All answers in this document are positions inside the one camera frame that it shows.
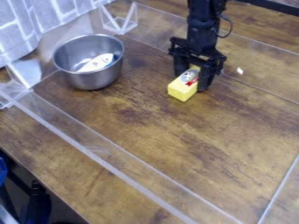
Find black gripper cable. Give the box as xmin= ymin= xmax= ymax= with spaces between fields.
xmin=214 ymin=14 xmax=234 ymax=39

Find white fish toy in bowl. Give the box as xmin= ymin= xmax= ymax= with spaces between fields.
xmin=79 ymin=53 xmax=114 ymax=72

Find clear acrylic barrier front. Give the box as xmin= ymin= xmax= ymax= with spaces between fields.
xmin=0 ymin=84 xmax=244 ymax=224

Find grey brick pattern cloth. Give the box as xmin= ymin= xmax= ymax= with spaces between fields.
xmin=0 ymin=0 xmax=117 ymax=68

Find yellow butter block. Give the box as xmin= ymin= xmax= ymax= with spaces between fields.
xmin=167 ymin=66 xmax=202 ymax=102

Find stainless steel bowl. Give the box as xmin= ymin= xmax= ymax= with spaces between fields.
xmin=53 ymin=34 xmax=125 ymax=90

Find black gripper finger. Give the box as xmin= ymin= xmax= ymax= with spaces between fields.
xmin=198 ymin=63 xmax=217 ymax=91
xmin=173 ymin=55 xmax=190 ymax=77

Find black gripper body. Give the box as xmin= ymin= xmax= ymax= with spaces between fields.
xmin=169 ymin=0 xmax=228 ymax=69

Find clear acrylic triangular bracket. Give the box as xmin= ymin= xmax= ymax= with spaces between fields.
xmin=99 ymin=3 xmax=138 ymax=35

